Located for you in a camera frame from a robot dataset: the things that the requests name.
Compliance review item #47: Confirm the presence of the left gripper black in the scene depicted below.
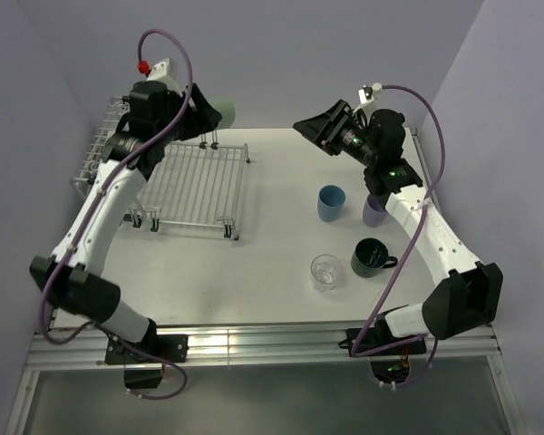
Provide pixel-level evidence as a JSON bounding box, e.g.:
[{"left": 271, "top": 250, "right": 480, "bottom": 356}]
[{"left": 157, "top": 84, "right": 221, "bottom": 146}]

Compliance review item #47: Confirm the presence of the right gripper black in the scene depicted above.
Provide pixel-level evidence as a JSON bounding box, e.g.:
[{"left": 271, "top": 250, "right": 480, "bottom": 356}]
[{"left": 292, "top": 100, "right": 378, "bottom": 168}]

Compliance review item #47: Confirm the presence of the light green cup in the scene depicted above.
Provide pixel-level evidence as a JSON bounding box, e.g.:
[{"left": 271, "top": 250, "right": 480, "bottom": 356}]
[{"left": 212, "top": 99, "right": 236, "bottom": 131}]

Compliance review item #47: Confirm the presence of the blue cup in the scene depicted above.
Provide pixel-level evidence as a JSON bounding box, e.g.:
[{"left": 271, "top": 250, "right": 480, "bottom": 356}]
[{"left": 317, "top": 185, "right": 346, "bottom": 222}]

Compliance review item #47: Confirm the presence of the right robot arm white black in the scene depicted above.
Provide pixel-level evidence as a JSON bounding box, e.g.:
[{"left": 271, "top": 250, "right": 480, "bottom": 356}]
[{"left": 293, "top": 100, "right": 503, "bottom": 353}]

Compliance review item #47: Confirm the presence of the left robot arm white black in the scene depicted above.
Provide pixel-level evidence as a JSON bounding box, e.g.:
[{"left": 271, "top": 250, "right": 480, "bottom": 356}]
[{"left": 29, "top": 81, "right": 222, "bottom": 362}]

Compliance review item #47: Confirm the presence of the purple cup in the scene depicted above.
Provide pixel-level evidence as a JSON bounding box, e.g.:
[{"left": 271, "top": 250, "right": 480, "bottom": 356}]
[{"left": 363, "top": 195, "right": 388, "bottom": 227}]

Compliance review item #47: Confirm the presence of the dark green mug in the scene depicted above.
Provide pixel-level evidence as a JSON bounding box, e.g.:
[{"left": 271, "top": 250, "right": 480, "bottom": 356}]
[{"left": 351, "top": 238, "right": 398, "bottom": 278}]

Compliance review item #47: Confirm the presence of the clear glass cup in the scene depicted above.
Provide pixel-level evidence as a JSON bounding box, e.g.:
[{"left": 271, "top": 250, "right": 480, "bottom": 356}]
[{"left": 310, "top": 254, "right": 343, "bottom": 292}]

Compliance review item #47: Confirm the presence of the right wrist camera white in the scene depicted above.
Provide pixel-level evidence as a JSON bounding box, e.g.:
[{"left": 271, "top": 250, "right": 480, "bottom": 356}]
[{"left": 355, "top": 82, "right": 383, "bottom": 111}]

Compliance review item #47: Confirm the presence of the silver wire dish rack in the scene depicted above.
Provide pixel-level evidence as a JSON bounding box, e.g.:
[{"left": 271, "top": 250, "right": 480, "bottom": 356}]
[{"left": 68, "top": 94, "right": 251, "bottom": 241}]

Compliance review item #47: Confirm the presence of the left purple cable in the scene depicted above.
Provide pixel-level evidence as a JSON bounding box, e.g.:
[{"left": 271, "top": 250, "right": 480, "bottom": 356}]
[{"left": 39, "top": 29, "right": 195, "bottom": 402}]

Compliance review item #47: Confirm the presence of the purple cable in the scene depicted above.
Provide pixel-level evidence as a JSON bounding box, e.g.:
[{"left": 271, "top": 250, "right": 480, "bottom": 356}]
[
  {"left": 39, "top": 29, "right": 195, "bottom": 402},
  {"left": 349, "top": 84, "right": 448, "bottom": 391}
]

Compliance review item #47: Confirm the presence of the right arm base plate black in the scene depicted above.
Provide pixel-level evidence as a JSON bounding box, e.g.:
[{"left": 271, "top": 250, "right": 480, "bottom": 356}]
[{"left": 358, "top": 326, "right": 427, "bottom": 356}]

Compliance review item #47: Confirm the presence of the aluminium rail frame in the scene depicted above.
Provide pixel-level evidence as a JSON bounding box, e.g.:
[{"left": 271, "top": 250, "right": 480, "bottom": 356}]
[{"left": 4, "top": 129, "right": 527, "bottom": 435}]

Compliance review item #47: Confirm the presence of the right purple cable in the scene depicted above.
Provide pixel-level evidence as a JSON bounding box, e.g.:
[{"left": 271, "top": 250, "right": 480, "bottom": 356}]
[{"left": 349, "top": 84, "right": 448, "bottom": 391}]

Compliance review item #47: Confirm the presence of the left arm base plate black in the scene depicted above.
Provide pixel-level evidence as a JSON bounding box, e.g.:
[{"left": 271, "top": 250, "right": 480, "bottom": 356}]
[{"left": 104, "top": 334, "right": 189, "bottom": 365}]

